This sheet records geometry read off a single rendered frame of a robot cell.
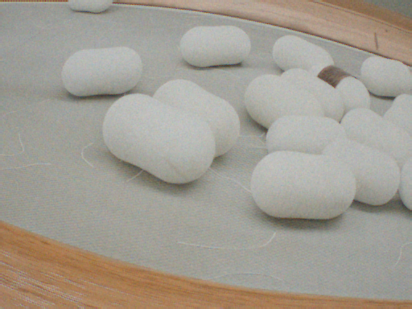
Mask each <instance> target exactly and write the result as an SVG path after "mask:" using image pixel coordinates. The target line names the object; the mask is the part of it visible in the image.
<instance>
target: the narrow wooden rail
mask: <svg viewBox="0 0 412 309"><path fill-rule="evenodd" d="M0 309H412V300H408V299H407V300H405V299H404V300H403V299H402V300H400V299H375V298H373V299H372V298H361V297H360V298H358V297H347V296H346V297H344V296H333V295H315V294H305V293H296V292H293V293H292V292H289V291H288V292H285V291H280V290H266V289H262V288H261V289H258V288H255V287H253V288H252V287H247V286H238V285H230V284H226V283H222V282H212V281H208V280H204V279H200V278H189V277H185V276H181V275H178V274H171V273H167V272H164V271H161V270H156V269H151V268H148V267H145V266H138V265H135V264H133V263H130V262H124V261H120V260H117V259H116V258H112V257H106V256H103V255H102V254H99V253H92V252H90V251H89V250H86V249H79V248H78V247H76V246H73V245H68V244H67V243H63V242H60V241H57V240H55V239H51V238H48V237H45V236H43V235H40V234H37V233H33V232H32V231H29V230H26V229H22V228H21V227H18V226H16V225H11V224H9V223H7V222H5V221H2V220H0Z"/></svg>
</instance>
